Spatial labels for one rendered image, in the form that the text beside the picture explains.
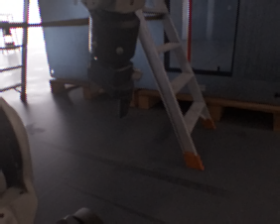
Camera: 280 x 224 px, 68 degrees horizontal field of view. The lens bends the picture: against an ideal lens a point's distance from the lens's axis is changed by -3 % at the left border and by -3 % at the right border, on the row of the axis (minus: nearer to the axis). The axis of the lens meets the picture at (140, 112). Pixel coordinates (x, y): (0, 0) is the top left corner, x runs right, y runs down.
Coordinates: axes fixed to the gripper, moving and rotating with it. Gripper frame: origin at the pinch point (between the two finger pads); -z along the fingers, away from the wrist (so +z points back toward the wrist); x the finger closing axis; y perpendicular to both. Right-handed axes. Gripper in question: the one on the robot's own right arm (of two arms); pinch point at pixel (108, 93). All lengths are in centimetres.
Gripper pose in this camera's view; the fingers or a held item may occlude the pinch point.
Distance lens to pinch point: 49.8
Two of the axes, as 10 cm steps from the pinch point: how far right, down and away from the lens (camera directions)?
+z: 1.7, -7.0, -6.9
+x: -7.0, -5.8, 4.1
